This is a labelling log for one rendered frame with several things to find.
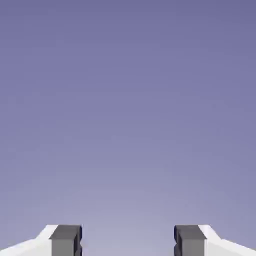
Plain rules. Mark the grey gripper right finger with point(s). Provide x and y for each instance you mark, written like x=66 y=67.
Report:
x=192 y=242

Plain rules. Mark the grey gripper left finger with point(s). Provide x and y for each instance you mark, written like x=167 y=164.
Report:
x=63 y=242

